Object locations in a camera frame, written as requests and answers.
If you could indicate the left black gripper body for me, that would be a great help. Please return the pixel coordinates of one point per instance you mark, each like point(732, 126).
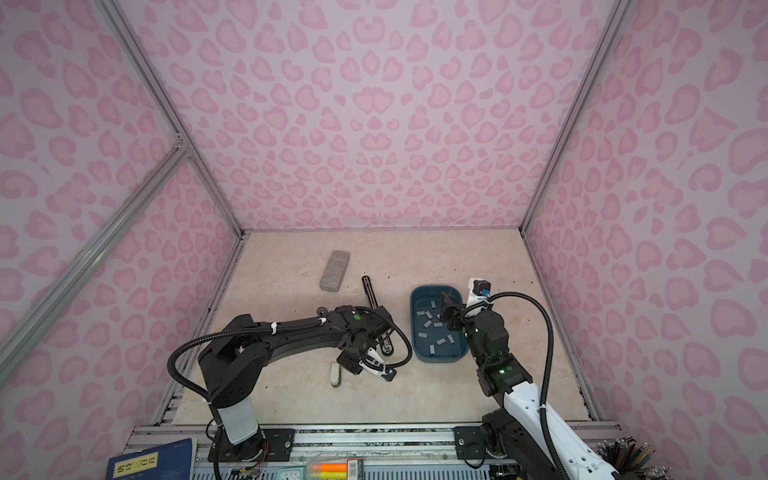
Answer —
point(353, 357)

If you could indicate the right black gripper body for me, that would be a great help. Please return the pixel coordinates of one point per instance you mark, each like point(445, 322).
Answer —
point(470, 329)

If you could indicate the black stapler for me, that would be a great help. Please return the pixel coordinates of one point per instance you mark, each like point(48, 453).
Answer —
point(386, 345)

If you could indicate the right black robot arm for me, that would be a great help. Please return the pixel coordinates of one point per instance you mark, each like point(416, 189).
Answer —
point(525, 427)

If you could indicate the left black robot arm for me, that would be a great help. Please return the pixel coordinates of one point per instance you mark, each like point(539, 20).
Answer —
point(233, 360)

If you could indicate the teal plastic tray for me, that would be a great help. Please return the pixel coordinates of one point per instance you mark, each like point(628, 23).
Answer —
point(433, 342)

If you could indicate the grey stone block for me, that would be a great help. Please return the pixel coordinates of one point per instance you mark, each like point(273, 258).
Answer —
point(334, 271)

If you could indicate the orange highlighter box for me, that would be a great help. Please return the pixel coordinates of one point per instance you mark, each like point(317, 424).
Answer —
point(346, 469)

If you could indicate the pencil holder with pencils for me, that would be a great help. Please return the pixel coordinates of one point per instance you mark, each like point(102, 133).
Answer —
point(631, 459)

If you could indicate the blue book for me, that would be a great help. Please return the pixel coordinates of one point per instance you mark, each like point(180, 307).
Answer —
point(169, 461)

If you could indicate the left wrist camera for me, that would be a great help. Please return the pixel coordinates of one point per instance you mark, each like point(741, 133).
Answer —
point(372, 362)

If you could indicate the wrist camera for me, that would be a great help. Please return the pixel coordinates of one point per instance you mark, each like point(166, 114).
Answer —
point(479, 291)
point(372, 362)

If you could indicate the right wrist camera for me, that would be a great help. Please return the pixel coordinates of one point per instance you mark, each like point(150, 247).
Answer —
point(479, 291)

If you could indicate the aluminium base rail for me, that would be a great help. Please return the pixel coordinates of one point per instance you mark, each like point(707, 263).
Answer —
point(389, 451)

